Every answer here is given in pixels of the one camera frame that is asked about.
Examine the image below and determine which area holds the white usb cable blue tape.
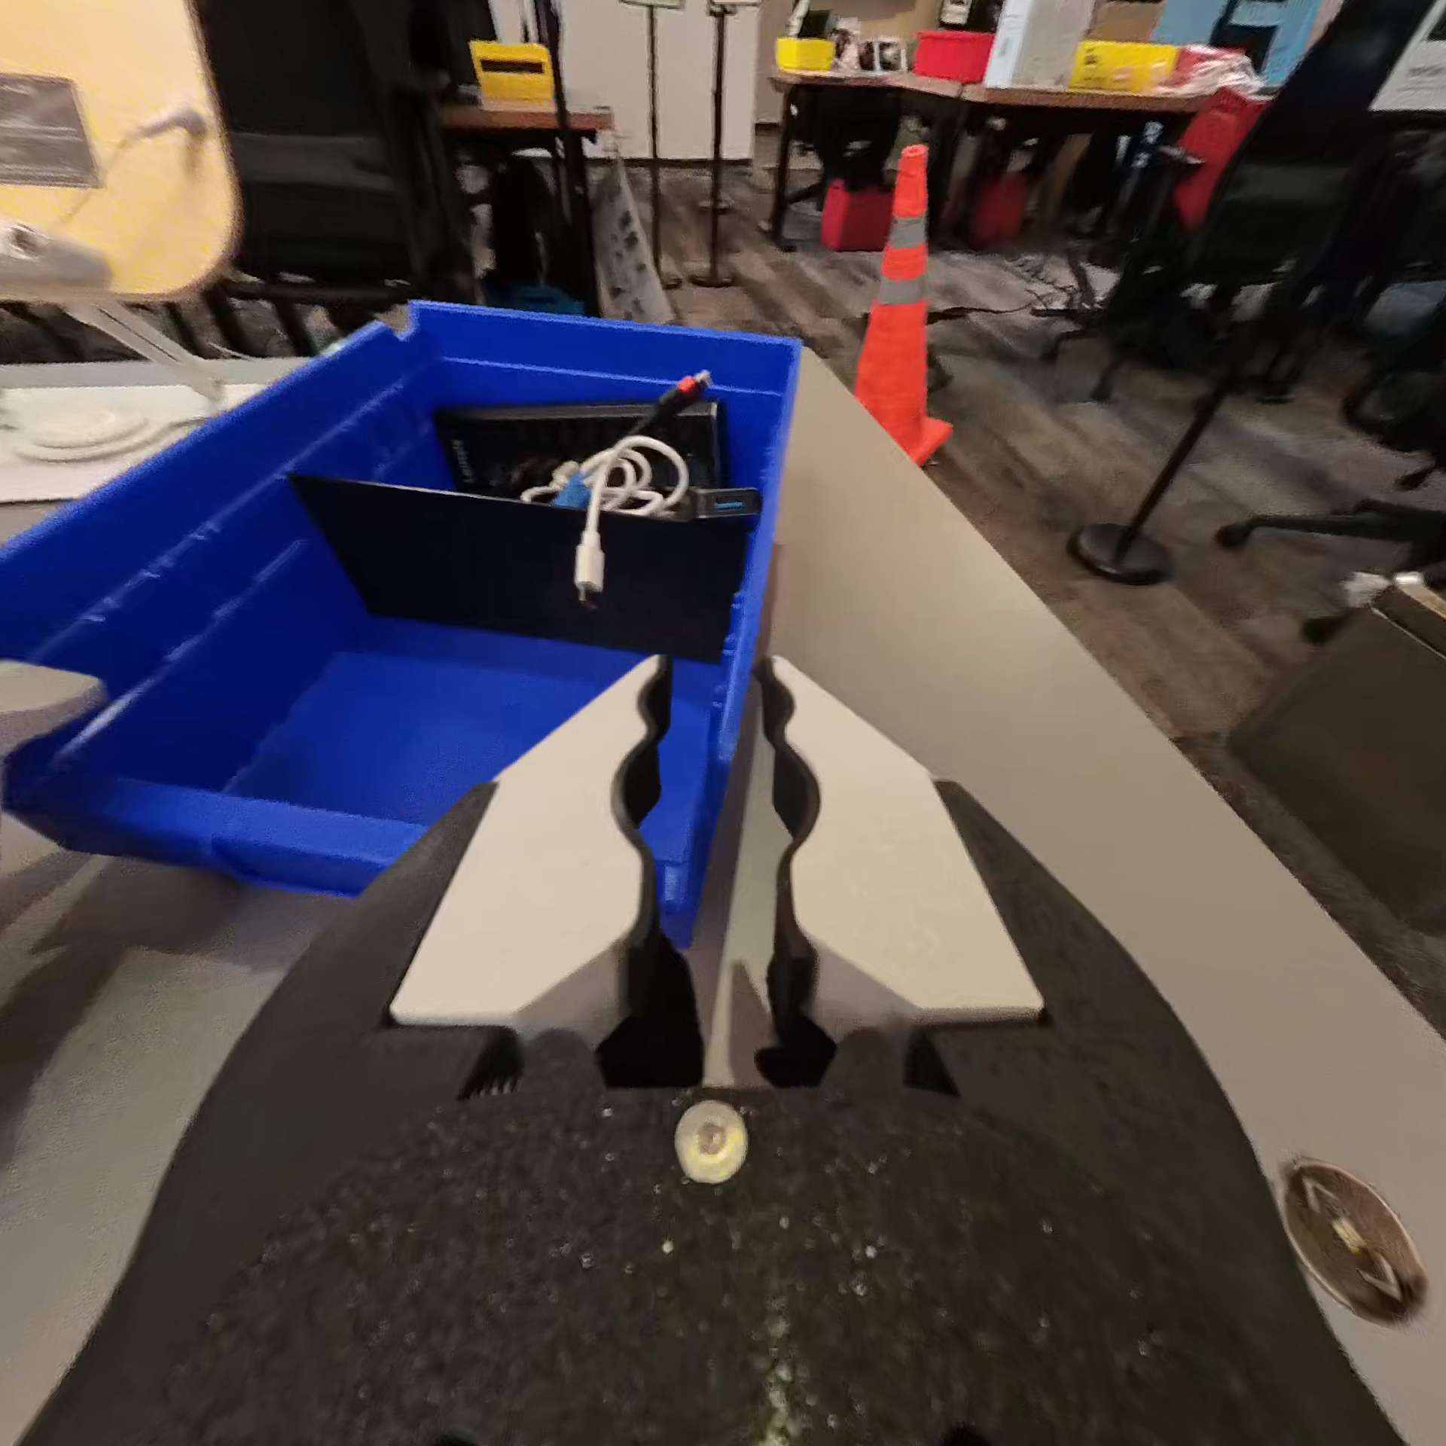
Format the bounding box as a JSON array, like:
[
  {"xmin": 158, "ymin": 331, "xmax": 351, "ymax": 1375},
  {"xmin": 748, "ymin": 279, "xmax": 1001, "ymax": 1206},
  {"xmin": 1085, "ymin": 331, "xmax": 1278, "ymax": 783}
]
[{"xmin": 518, "ymin": 438, "xmax": 692, "ymax": 610}]

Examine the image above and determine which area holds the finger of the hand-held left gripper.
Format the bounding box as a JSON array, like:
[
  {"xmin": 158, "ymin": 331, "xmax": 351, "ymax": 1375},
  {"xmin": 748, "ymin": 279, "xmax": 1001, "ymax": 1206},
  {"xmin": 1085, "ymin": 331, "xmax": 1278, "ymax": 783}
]
[{"xmin": 0, "ymin": 662, "xmax": 108, "ymax": 756}]

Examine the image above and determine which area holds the orange traffic cone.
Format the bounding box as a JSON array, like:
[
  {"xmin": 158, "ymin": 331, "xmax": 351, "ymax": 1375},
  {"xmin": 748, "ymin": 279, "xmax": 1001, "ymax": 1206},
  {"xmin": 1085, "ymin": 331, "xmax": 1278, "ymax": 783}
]
[{"xmin": 851, "ymin": 143, "xmax": 953, "ymax": 467}]

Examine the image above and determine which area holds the round brown table grommet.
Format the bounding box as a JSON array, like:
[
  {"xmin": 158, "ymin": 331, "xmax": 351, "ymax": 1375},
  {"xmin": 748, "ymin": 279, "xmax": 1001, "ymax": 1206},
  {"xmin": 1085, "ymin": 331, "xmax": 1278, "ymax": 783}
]
[{"xmin": 1278, "ymin": 1154, "xmax": 1432, "ymax": 1325}]

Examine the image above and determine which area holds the grey perforated panel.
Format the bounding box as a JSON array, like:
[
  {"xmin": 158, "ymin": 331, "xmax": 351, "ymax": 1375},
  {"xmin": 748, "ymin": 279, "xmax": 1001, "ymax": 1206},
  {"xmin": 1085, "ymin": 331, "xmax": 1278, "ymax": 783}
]
[{"xmin": 591, "ymin": 147, "xmax": 679, "ymax": 325}]

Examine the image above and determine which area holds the white cardboard box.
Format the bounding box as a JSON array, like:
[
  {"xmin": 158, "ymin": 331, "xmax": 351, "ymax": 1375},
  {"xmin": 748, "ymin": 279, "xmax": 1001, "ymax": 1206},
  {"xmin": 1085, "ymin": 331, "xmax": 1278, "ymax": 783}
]
[{"xmin": 982, "ymin": 0, "xmax": 1098, "ymax": 91}]

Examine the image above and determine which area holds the black rectangular usb hub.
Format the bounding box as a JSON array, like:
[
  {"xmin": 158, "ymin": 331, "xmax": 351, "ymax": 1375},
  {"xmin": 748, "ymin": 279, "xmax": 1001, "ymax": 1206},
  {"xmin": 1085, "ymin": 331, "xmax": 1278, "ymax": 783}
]
[{"xmin": 434, "ymin": 400, "xmax": 723, "ymax": 494}]

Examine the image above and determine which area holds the black framed marker sign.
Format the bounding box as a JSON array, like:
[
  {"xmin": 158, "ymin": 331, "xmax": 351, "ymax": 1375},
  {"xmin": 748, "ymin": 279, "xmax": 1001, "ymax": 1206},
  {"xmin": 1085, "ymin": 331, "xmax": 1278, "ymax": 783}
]
[{"xmin": 1361, "ymin": 0, "xmax": 1446, "ymax": 116}]

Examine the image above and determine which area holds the wooden book stand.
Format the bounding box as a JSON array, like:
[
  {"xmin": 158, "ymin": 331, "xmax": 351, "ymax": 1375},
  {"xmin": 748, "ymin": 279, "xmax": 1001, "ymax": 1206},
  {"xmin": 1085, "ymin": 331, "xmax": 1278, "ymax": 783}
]
[{"xmin": 0, "ymin": 0, "xmax": 246, "ymax": 499}]

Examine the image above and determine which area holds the blue plastic bin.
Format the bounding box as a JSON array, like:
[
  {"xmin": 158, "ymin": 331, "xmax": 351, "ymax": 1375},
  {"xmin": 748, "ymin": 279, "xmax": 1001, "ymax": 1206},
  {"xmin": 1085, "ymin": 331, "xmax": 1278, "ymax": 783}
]
[{"xmin": 0, "ymin": 298, "xmax": 805, "ymax": 948}]

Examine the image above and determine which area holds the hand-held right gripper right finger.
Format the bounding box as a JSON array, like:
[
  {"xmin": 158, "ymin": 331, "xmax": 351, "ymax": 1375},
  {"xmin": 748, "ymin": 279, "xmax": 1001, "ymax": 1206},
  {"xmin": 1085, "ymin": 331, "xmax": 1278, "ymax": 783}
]
[{"xmin": 754, "ymin": 654, "xmax": 1045, "ymax": 1034}]

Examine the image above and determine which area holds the long wooden table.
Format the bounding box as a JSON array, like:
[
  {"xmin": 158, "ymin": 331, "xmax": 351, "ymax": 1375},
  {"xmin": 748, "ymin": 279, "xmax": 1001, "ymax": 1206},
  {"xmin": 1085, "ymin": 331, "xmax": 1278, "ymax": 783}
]
[{"xmin": 767, "ymin": 67, "xmax": 1223, "ymax": 252}]

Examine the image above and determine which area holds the black sign pole stand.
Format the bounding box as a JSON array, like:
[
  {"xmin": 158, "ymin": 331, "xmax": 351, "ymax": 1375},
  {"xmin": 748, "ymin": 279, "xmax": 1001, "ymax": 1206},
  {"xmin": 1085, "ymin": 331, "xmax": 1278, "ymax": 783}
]
[
  {"xmin": 1066, "ymin": 338, "xmax": 1246, "ymax": 589},
  {"xmin": 690, "ymin": 0, "xmax": 754, "ymax": 291},
  {"xmin": 635, "ymin": 0, "xmax": 687, "ymax": 291}
]

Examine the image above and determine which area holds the black mesh office chair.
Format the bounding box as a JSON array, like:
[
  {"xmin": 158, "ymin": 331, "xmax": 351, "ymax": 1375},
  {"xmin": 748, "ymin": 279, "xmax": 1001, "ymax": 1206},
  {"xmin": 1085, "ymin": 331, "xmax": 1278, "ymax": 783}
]
[{"xmin": 196, "ymin": 0, "xmax": 478, "ymax": 308}]

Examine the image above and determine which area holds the red storage bin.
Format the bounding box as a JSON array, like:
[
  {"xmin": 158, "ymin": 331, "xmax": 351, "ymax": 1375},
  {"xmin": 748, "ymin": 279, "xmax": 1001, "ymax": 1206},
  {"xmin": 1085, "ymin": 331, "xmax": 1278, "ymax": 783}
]
[{"xmin": 913, "ymin": 28, "xmax": 997, "ymax": 84}]

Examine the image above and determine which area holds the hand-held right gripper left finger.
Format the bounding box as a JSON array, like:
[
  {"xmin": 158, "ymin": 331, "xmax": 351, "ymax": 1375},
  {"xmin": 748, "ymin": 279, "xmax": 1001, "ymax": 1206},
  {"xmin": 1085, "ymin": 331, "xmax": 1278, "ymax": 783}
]
[{"xmin": 386, "ymin": 654, "xmax": 677, "ymax": 1039}]

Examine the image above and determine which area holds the brown wooden table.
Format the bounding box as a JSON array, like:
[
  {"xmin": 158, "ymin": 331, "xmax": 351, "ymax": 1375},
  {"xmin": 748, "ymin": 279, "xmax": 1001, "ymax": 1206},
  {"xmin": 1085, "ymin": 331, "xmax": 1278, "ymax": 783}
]
[{"xmin": 438, "ymin": 101, "xmax": 612, "ymax": 139}]

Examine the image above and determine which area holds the black divider panel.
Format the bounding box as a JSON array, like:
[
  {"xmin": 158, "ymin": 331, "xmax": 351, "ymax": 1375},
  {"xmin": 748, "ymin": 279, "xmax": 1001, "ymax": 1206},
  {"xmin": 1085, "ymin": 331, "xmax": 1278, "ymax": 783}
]
[{"xmin": 286, "ymin": 473, "xmax": 756, "ymax": 664}]

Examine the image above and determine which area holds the black usb cable red collar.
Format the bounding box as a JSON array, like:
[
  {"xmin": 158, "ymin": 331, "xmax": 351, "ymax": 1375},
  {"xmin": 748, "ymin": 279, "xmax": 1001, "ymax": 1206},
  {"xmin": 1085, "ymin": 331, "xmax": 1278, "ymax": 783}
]
[{"xmin": 625, "ymin": 369, "xmax": 715, "ymax": 444}]

